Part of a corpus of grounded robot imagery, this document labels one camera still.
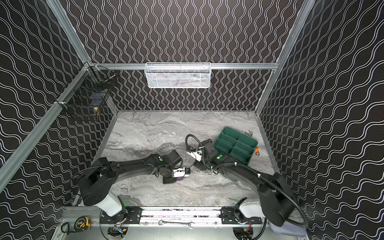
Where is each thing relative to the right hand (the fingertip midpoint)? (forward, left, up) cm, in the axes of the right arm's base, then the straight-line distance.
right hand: (200, 156), depth 87 cm
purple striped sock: (-13, +11, +1) cm, 17 cm away
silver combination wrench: (-32, +19, -7) cm, 38 cm away
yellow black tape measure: (-34, +55, -3) cm, 65 cm away
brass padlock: (+16, +58, +22) cm, 64 cm away
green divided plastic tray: (+11, -25, -4) cm, 27 cm away
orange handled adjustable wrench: (+8, -36, -8) cm, 38 cm away
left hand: (-11, +13, -6) cm, 18 cm away
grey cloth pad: (-33, -40, -7) cm, 53 cm away
